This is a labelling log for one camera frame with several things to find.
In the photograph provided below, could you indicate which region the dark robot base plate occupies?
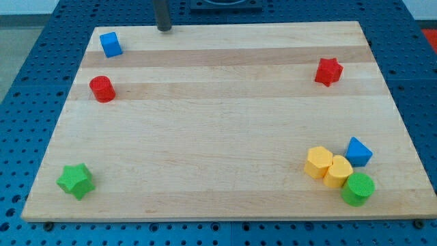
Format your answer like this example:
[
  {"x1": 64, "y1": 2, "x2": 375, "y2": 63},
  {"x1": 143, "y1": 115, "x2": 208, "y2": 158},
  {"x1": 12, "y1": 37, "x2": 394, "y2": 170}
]
[{"x1": 188, "y1": 0, "x2": 264, "y2": 11}]

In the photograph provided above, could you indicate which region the grey cylindrical pointer rod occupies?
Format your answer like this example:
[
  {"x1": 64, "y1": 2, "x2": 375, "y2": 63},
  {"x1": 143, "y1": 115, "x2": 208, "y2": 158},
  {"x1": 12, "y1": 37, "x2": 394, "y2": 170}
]
[{"x1": 152, "y1": 0, "x2": 172, "y2": 32}]

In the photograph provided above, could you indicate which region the yellow heart block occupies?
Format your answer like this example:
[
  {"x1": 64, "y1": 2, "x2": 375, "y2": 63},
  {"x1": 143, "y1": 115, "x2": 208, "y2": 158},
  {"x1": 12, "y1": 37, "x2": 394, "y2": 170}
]
[{"x1": 323, "y1": 155, "x2": 354, "y2": 188}]

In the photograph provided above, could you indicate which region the blue cube block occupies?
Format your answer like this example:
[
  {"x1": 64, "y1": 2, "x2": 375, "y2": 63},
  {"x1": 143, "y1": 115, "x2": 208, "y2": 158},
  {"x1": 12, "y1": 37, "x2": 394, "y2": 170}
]
[{"x1": 99, "y1": 32, "x2": 123, "y2": 58}]

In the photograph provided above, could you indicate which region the green cylinder block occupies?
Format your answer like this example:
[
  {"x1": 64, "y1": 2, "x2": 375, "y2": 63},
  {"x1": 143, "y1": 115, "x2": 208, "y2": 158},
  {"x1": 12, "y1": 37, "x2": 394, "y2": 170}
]
[{"x1": 341, "y1": 173, "x2": 375, "y2": 207}]

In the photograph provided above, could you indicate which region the yellow hexagon block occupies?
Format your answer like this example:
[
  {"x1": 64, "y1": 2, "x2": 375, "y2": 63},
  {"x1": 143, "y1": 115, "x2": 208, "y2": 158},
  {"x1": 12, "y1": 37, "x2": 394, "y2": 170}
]
[{"x1": 304, "y1": 146, "x2": 333, "y2": 179}]

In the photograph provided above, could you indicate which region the blue triangle block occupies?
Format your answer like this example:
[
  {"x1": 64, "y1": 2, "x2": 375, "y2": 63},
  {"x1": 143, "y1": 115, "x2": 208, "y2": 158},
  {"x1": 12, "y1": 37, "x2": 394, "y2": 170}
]
[{"x1": 345, "y1": 137, "x2": 373, "y2": 167}]

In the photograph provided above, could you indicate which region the red cylinder block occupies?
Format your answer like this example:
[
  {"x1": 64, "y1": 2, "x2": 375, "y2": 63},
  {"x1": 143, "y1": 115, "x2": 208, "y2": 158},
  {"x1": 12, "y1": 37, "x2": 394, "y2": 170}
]
[{"x1": 89, "y1": 76, "x2": 116, "y2": 103}]

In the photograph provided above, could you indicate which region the wooden board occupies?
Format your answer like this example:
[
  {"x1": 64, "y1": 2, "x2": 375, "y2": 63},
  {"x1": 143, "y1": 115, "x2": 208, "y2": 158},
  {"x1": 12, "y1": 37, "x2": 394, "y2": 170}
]
[{"x1": 22, "y1": 21, "x2": 436, "y2": 222}]

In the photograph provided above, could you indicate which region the red star block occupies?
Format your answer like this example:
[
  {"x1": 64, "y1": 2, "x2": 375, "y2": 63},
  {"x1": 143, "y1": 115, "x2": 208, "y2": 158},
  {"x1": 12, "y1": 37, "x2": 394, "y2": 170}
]
[{"x1": 314, "y1": 58, "x2": 343, "y2": 87}]

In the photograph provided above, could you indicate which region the green star block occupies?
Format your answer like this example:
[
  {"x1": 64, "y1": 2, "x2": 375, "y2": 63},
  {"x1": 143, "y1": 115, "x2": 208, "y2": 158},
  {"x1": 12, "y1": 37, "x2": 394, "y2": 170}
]
[{"x1": 56, "y1": 163, "x2": 96, "y2": 200}]

